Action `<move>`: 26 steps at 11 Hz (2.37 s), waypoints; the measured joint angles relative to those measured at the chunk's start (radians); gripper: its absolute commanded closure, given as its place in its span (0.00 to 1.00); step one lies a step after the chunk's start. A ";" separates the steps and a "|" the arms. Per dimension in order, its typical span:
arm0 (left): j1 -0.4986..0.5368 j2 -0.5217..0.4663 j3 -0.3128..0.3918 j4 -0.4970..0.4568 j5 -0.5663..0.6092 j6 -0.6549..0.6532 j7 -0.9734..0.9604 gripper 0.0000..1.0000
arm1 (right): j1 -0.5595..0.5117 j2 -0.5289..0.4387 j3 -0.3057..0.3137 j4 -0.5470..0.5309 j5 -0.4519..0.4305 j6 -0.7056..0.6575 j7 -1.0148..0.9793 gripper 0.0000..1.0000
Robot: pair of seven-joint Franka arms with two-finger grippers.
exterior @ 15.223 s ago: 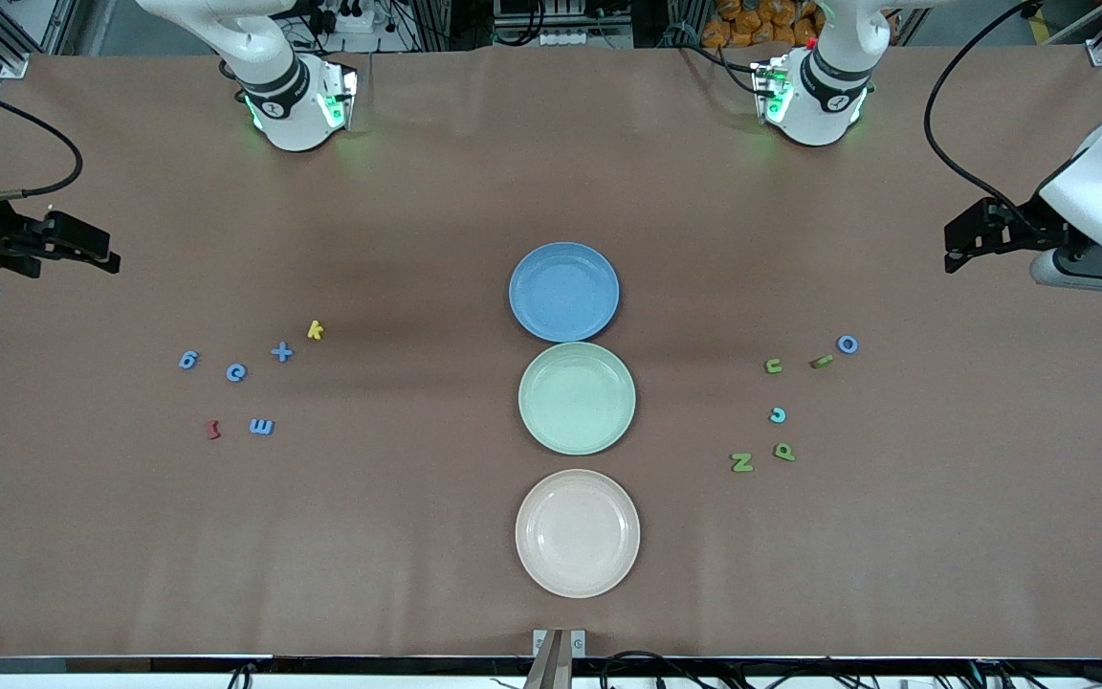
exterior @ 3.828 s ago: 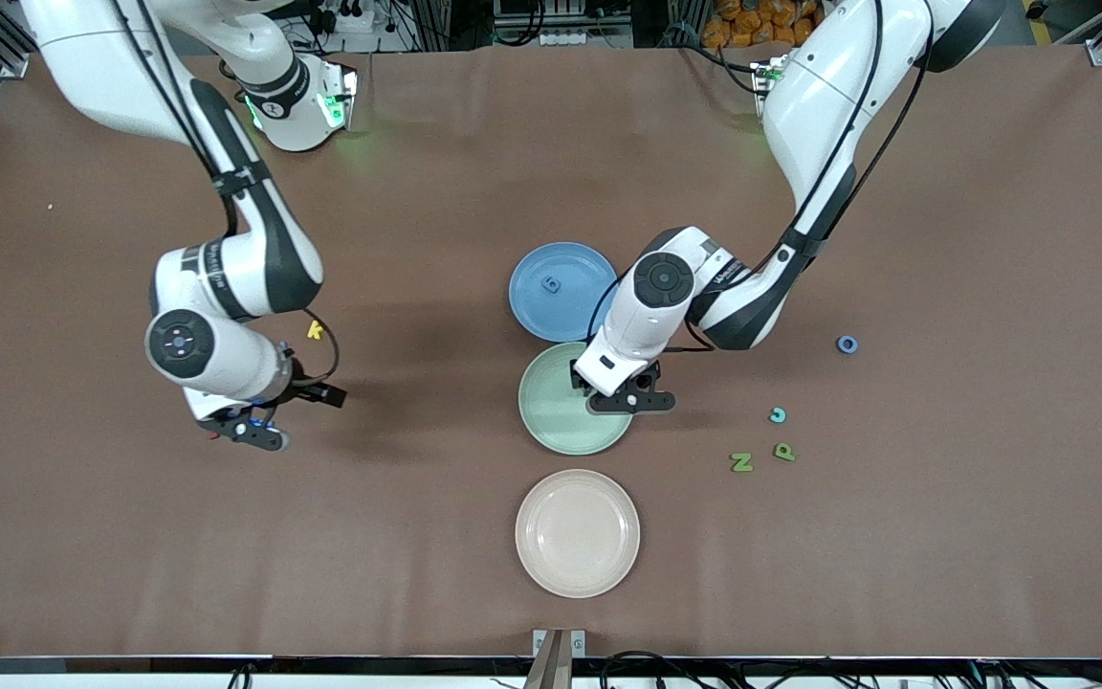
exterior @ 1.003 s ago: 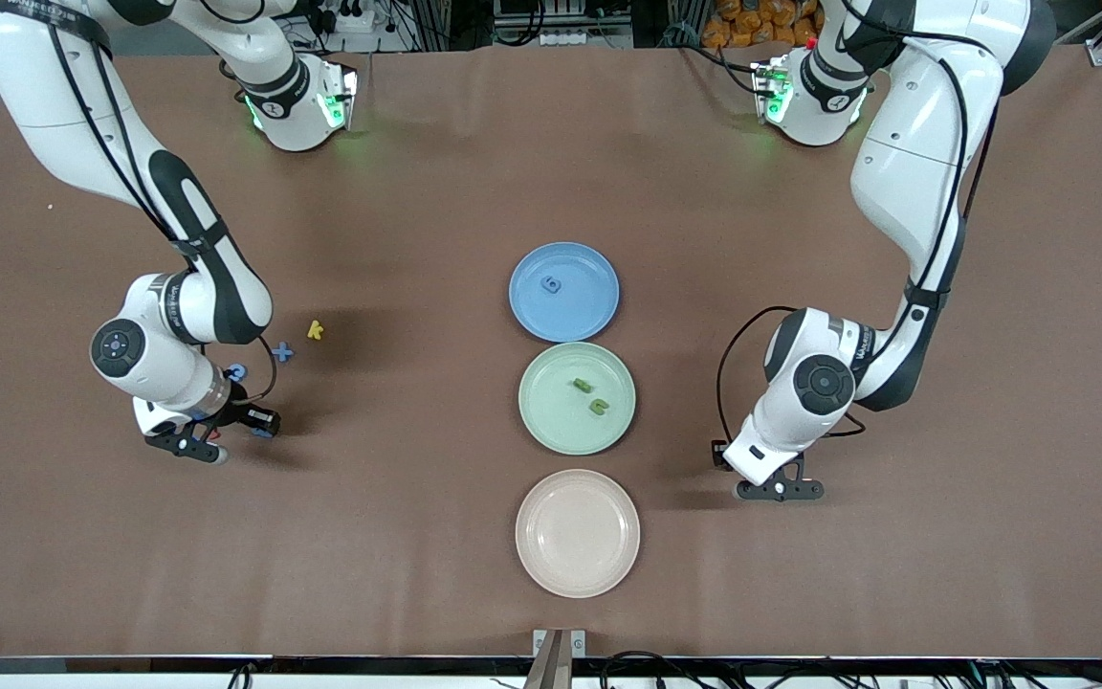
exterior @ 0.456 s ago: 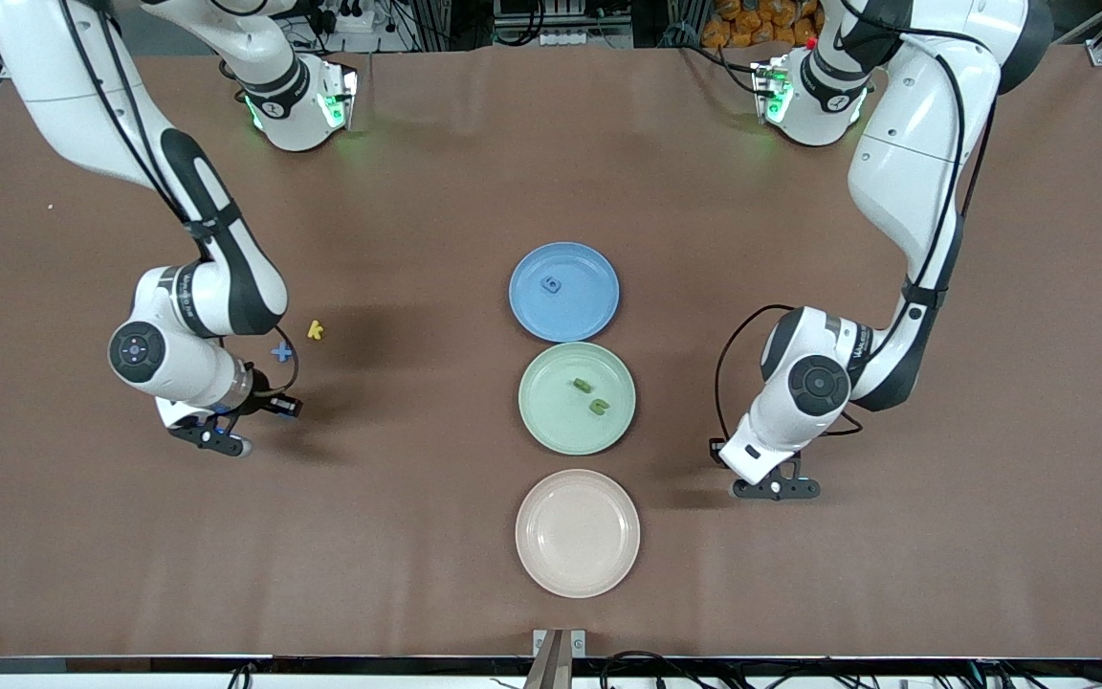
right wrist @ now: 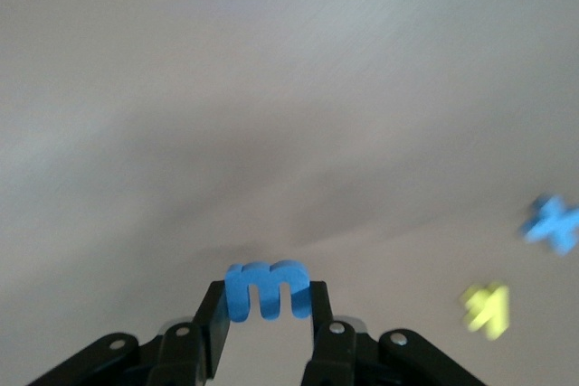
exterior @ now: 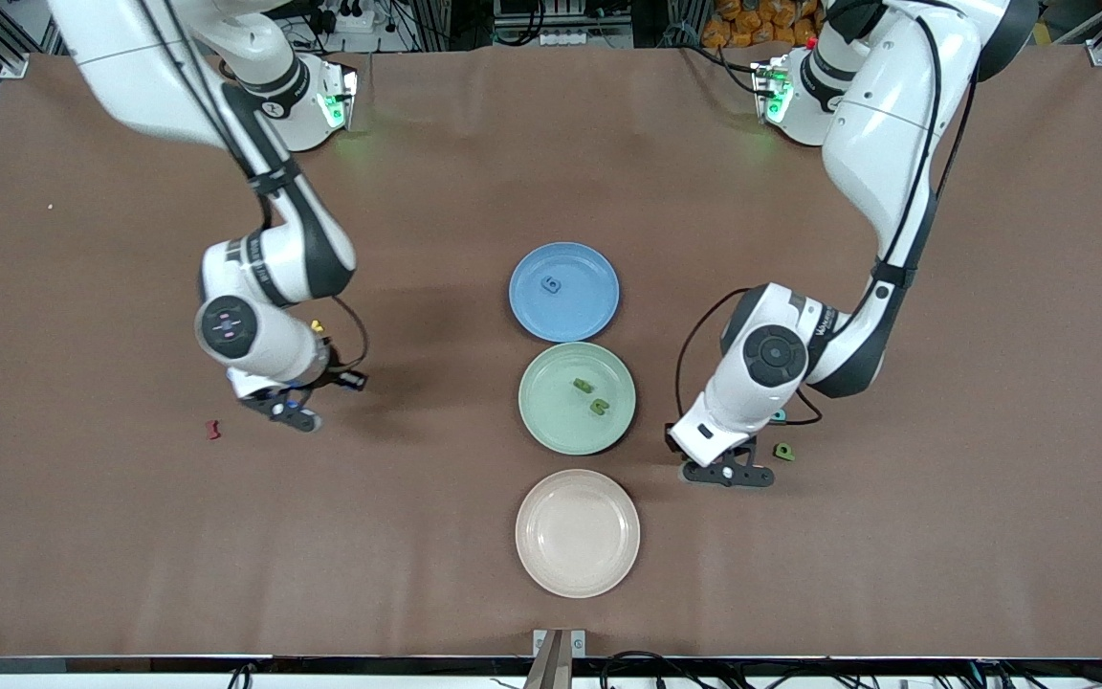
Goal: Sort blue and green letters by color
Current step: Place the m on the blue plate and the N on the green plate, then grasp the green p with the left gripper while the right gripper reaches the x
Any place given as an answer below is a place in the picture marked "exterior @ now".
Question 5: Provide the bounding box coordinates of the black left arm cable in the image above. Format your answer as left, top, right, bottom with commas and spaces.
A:
673, 10, 982, 433

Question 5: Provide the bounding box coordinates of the pile of orange objects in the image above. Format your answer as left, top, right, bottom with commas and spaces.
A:
702, 0, 820, 49

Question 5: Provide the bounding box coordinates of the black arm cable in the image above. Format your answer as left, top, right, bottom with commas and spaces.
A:
135, 0, 369, 379
673, 10, 982, 433

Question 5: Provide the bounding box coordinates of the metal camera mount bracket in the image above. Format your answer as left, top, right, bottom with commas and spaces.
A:
532, 629, 587, 689

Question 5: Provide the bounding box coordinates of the black equipment behind table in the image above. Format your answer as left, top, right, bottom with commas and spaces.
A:
492, 0, 636, 51

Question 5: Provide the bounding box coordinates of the green round plate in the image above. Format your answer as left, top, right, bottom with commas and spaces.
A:
518, 342, 637, 456

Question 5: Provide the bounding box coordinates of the brown table cover sheet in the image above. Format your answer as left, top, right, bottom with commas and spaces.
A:
0, 43, 1102, 661

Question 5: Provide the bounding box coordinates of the blue round plate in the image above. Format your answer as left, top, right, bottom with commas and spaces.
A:
508, 241, 621, 344

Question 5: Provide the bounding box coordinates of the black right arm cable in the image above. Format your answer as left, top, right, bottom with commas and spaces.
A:
135, 0, 369, 379

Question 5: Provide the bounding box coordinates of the white power strip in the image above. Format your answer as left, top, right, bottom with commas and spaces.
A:
317, 0, 385, 34

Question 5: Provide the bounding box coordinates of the black cable bundle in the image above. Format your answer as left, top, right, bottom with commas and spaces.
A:
599, 651, 705, 689
967, 639, 1102, 689

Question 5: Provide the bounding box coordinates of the beige round plate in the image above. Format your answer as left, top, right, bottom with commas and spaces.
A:
515, 468, 641, 600

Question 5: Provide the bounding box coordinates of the white table edge rail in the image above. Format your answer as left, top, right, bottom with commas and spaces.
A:
0, 655, 1102, 689

